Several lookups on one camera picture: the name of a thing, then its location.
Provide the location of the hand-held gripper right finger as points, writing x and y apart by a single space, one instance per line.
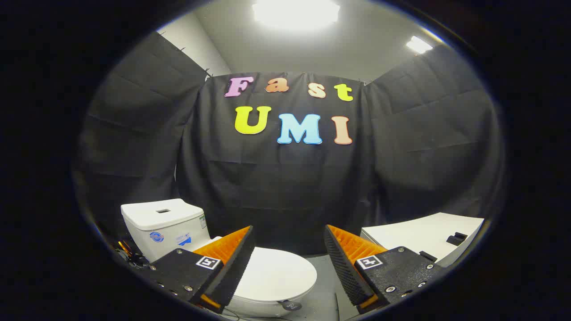
343 267

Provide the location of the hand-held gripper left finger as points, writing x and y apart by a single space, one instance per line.
236 267

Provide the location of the white toilet lid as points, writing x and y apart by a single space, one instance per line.
276 272

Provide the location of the white toilet with tank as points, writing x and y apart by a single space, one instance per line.
156 223

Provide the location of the dark round hang tag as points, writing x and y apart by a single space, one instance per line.
290 305

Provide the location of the white plastic drawer cabinet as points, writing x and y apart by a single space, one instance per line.
424 234

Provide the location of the black backdrop cloth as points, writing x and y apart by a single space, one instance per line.
285 187

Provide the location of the small ceiling light panel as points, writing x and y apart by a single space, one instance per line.
418 44

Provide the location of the large ceiling light panel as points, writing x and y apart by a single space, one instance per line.
294 13

